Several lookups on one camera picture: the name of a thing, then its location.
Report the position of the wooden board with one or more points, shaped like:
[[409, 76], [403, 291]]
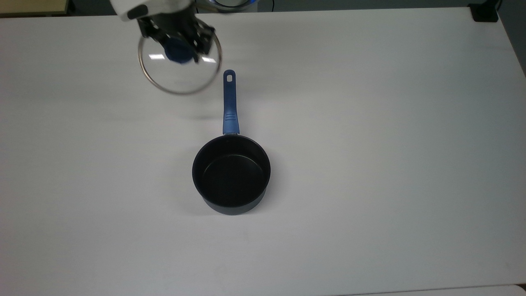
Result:
[[33, 7]]

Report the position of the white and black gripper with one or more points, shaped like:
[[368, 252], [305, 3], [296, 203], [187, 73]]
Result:
[[164, 12]]

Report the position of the black clamp camera stand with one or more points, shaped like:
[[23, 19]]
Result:
[[485, 12]]

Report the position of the glass lid with blue knob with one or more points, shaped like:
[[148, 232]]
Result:
[[181, 78]]

